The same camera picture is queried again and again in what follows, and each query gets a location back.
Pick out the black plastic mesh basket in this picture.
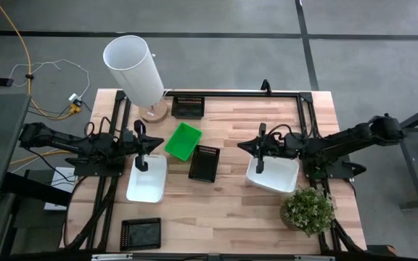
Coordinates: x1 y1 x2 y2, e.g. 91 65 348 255
171 95 206 120
119 217 163 252
188 144 221 183

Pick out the artificial plant in striped pot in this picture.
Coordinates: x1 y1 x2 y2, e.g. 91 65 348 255
279 186 337 239

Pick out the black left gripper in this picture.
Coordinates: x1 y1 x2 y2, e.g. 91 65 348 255
121 120 165 173

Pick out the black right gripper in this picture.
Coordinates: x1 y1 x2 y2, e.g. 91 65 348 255
237 123 284 175

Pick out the white paper box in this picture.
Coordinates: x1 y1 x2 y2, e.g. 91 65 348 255
44 166 78 211

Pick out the white shade table lamp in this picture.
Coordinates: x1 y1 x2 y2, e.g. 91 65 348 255
102 35 169 124

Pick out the white cable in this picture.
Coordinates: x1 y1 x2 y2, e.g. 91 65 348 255
8 59 91 101

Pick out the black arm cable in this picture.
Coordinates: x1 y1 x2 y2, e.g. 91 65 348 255
83 115 115 139
266 123 294 141

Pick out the green plastic mesh basket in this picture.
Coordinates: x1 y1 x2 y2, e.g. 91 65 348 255
163 122 203 162

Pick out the white plastic bin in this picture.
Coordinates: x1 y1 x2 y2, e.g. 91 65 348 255
245 155 300 194
126 154 168 204

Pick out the yellow cable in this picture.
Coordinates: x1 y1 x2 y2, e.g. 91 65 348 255
0 0 83 166

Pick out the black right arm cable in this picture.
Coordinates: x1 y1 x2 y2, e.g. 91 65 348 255
266 123 294 141

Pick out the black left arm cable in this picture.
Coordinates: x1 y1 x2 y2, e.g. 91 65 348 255
83 115 115 139

